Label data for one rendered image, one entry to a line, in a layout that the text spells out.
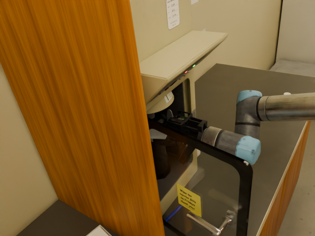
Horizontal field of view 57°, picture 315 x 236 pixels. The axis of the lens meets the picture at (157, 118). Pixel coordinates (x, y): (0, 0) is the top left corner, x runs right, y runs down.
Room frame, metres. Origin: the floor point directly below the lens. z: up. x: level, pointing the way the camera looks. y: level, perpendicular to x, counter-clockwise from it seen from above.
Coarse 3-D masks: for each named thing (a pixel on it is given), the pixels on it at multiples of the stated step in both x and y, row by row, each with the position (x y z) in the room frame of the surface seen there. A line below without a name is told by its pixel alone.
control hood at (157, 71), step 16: (192, 32) 0.84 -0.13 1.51; (208, 32) 0.82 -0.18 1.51; (176, 48) 0.72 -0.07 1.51; (192, 48) 0.71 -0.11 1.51; (208, 48) 0.70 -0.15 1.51; (144, 64) 0.64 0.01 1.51; (160, 64) 0.63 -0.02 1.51; (176, 64) 0.62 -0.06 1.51; (192, 64) 0.64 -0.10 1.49; (144, 80) 0.58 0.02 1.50; (160, 80) 0.56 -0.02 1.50; (144, 96) 0.59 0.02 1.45
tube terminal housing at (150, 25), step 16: (144, 0) 0.70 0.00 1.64; (160, 0) 0.75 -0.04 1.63; (144, 16) 0.69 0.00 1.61; (160, 16) 0.74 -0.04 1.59; (144, 32) 0.69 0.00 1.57; (160, 32) 0.74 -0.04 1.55; (176, 32) 0.80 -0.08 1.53; (144, 48) 0.68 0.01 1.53; (160, 48) 0.73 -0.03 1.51; (192, 80) 0.86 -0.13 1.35; (160, 96) 0.71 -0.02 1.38; (192, 96) 0.85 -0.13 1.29
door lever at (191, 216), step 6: (192, 216) 0.43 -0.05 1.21; (198, 216) 0.43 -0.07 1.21; (198, 222) 0.42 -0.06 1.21; (204, 222) 0.41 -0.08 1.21; (222, 222) 0.41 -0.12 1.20; (228, 222) 0.41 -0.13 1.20; (204, 228) 0.40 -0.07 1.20; (210, 228) 0.40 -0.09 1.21; (216, 228) 0.40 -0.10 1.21; (222, 228) 0.40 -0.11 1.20; (216, 234) 0.38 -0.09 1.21
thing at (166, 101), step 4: (164, 96) 0.77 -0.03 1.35; (168, 96) 0.78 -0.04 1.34; (172, 96) 0.80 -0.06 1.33; (160, 100) 0.76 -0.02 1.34; (164, 100) 0.76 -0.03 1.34; (168, 100) 0.77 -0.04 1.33; (172, 100) 0.79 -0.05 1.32; (156, 104) 0.75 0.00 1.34; (160, 104) 0.75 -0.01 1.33; (164, 104) 0.75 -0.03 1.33; (168, 104) 0.76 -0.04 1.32; (152, 108) 0.74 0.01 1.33; (156, 108) 0.74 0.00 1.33; (160, 108) 0.74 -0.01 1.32; (164, 108) 0.75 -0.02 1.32; (148, 112) 0.73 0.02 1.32; (152, 112) 0.73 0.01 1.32
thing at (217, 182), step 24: (168, 144) 0.54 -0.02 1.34; (192, 144) 0.49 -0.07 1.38; (168, 168) 0.55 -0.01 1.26; (192, 168) 0.49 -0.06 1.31; (216, 168) 0.44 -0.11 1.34; (240, 168) 0.40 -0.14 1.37; (168, 192) 0.56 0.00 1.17; (216, 192) 0.44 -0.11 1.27; (240, 192) 0.40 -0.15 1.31; (168, 216) 0.56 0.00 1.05; (216, 216) 0.44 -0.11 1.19; (240, 216) 0.39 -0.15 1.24
